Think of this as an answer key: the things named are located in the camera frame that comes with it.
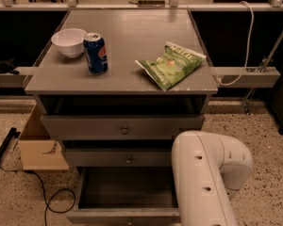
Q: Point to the grey bottom drawer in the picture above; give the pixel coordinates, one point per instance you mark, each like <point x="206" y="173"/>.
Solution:
<point x="134" y="196"/>

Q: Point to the grey drawer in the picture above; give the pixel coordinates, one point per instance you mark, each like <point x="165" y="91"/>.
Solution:
<point x="105" y="127"/>
<point x="117" y="158"/>
<point x="134" y="196"/>

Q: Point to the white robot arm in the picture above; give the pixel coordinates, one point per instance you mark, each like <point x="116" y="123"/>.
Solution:
<point x="209" y="169"/>

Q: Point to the grey wooden drawer cabinet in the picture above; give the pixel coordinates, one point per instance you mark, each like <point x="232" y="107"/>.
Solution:
<point x="121" y="117"/>

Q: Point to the grey middle drawer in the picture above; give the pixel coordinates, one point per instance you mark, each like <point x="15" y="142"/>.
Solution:
<point x="117" y="158"/>

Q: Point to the grey top drawer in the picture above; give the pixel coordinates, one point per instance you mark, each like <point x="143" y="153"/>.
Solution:
<point x="105" y="127"/>

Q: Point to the green chip bag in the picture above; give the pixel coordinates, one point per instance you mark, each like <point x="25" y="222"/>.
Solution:
<point x="173" y="66"/>

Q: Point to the blue pepsi soda can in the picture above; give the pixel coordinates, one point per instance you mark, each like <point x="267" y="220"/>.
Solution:
<point x="95" y="51"/>

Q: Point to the white ceramic bowl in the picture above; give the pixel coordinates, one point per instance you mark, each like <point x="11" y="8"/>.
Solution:
<point x="69" y="42"/>

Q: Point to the cardboard box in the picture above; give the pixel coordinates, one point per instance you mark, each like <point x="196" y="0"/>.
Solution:
<point x="39" y="151"/>

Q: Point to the black bar on floor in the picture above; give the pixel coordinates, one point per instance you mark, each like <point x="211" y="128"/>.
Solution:
<point x="11" y="134"/>

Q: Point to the black object on rail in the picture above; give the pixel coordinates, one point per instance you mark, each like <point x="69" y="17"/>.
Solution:
<point x="6" y="66"/>

